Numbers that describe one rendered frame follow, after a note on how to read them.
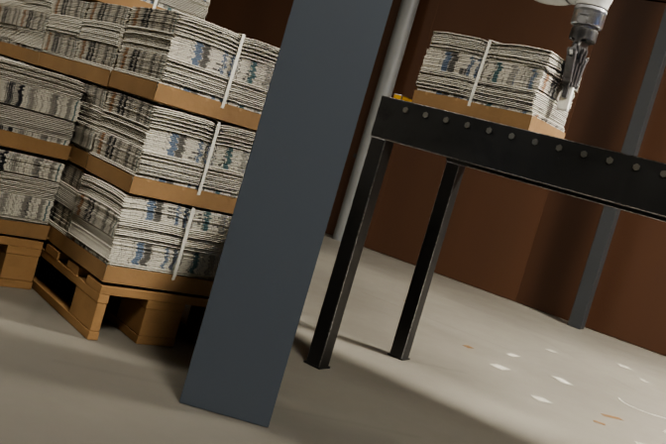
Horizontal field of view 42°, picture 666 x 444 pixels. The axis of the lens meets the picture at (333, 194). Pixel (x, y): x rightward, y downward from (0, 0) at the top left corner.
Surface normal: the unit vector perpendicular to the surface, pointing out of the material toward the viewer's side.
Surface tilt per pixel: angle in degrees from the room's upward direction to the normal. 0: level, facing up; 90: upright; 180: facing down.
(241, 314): 90
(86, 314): 90
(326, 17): 90
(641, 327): 90
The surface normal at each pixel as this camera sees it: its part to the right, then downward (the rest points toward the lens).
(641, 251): -0.54, -0.11
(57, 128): 0.58, 0.21
